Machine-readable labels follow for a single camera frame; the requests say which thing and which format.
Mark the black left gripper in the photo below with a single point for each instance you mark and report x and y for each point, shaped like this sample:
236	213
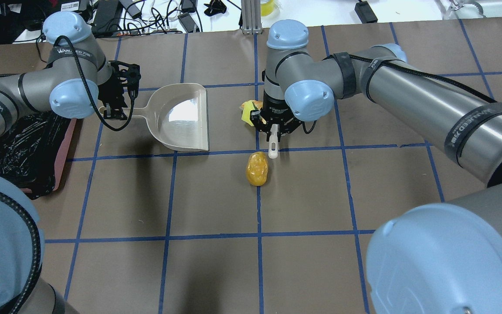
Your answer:
110	92

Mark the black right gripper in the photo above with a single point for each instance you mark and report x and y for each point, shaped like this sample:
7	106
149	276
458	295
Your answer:
276	110

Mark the beige hand brush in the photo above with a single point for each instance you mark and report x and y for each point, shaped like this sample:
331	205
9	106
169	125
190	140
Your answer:
273	141

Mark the beige plastic dustpan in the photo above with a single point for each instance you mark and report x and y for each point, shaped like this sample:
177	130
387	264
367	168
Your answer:
176	115

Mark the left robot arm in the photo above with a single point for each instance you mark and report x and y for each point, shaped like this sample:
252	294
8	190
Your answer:
78	81

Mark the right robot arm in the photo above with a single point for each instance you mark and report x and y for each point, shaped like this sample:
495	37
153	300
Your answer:
439	258

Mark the pink bin with black bag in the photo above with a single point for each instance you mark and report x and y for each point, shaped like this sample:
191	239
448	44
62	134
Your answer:
33	153

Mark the toy bread croissant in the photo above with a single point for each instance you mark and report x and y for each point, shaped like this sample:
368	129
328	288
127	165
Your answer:
257	104

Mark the yellow green sponge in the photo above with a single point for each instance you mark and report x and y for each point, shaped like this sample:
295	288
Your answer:
246	115

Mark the yellow potato toy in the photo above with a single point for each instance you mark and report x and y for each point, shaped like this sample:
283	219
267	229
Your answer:
257	169

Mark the yellow tape roll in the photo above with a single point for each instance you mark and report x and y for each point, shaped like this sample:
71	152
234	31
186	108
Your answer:
268	7

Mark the aluminium frame post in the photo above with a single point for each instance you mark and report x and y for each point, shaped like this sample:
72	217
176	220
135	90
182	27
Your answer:
251	17

